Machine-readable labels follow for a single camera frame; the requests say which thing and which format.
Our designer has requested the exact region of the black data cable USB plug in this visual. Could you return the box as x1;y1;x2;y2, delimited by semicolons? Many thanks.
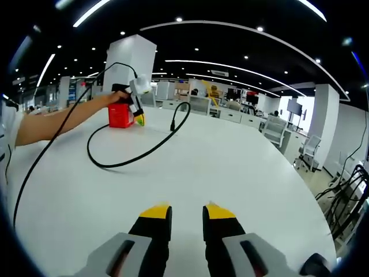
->
86;101;191;169

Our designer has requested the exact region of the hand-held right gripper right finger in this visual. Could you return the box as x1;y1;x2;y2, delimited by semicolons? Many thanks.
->
202;201;300;277

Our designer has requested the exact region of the white mesh chair back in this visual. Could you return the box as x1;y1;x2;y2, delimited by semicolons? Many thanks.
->
187;95;213;116

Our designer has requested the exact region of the bundle of black floor cables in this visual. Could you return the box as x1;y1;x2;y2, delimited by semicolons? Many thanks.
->
315;163;369;242

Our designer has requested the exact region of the person's left hand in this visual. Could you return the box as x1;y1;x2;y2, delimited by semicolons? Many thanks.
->
107;90;131;105

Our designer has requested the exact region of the yellow machine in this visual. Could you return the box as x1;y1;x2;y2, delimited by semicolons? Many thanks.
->
206;84;223;106

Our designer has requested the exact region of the white drawer cabinet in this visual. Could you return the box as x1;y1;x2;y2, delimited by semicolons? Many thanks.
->
219;108;262;125

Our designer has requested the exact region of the black screen on stand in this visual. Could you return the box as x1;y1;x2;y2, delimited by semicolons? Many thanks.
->
286;98;308;131

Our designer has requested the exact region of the white desk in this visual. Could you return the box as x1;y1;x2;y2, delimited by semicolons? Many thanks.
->
5;104;338;277

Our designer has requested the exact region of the person's white shirt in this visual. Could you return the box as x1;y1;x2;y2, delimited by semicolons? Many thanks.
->
0;99;25;191

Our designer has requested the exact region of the white square pillar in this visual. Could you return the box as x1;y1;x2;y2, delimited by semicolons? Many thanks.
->
103;34;158;95

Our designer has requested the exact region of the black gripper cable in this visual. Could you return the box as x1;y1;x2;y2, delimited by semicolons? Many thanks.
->
12;62;139;229

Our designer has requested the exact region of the red box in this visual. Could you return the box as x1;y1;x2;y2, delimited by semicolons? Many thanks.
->
108;103;136;129

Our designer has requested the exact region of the white office chair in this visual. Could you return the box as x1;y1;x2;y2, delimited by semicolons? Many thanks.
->
293;134;322;173
261;114;289;148

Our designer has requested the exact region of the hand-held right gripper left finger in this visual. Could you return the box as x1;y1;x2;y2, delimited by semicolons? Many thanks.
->
74;201;173;277

